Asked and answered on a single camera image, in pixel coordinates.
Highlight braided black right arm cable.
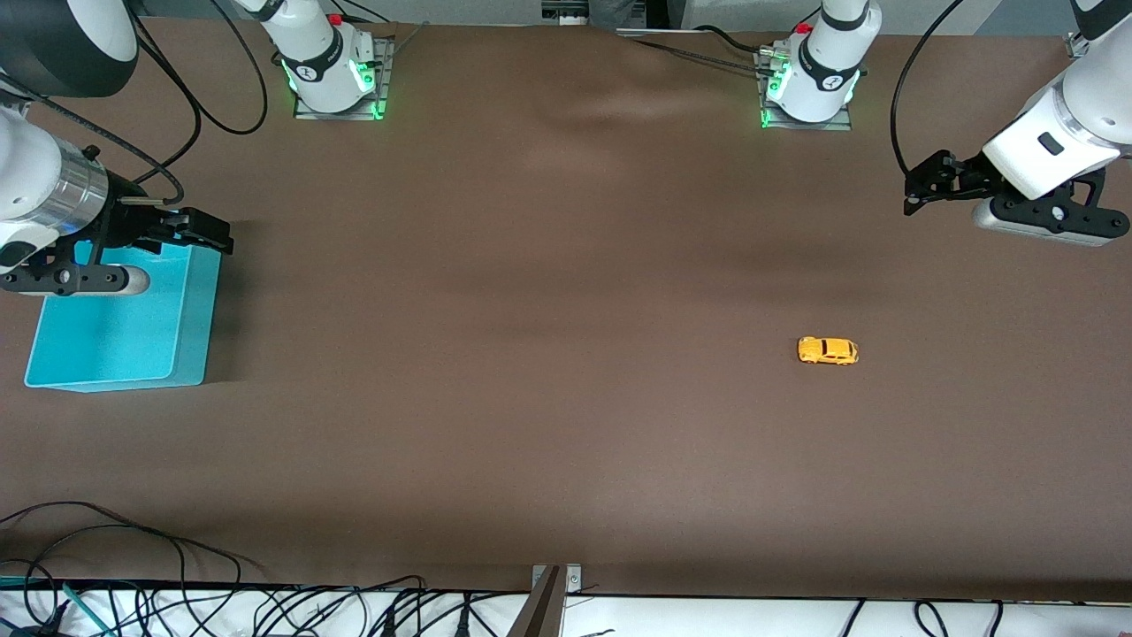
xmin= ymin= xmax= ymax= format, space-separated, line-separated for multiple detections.
xmin=0 ymin=75 xmax=185 ymax=206

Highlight yellow beetle toy car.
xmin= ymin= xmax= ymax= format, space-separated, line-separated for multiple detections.
xmin=798 ymin=336 xmax=860 ymax=366

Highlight smooth black right arm cable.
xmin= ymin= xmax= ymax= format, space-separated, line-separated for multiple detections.
xmin=124 ymin=0 xmax=269 ymax=188

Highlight teal plastic bin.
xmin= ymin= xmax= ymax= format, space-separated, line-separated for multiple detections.
xmin=24 ymin=239 xmax=222 ymax=393

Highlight smooth black base cable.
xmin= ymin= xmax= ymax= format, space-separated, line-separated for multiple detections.
xmin=694 ymin=25 xmax=779 ymax=56

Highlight grey camera pole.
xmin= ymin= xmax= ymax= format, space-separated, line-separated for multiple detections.
xmin=506 ymin=566 xmax=567 ymax=637

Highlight thin black base cables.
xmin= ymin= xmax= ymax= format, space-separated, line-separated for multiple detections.
xmin=332 ymin=0 xmax=394 ymax=26

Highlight long black floor cable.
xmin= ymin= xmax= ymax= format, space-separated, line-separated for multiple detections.
xmin=0 ymin=501 xmax=266 ymax=585
xmin=0 ymin=525 xmax=191 ymax=637

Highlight braided black base cable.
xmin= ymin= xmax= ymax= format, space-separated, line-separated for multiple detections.
xmin=630 ymin=37 xmax=769 ymax=73

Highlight silver mounting bracket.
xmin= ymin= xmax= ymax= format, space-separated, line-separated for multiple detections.
xmin=531 ymin=564 xmax=584 ymax=595

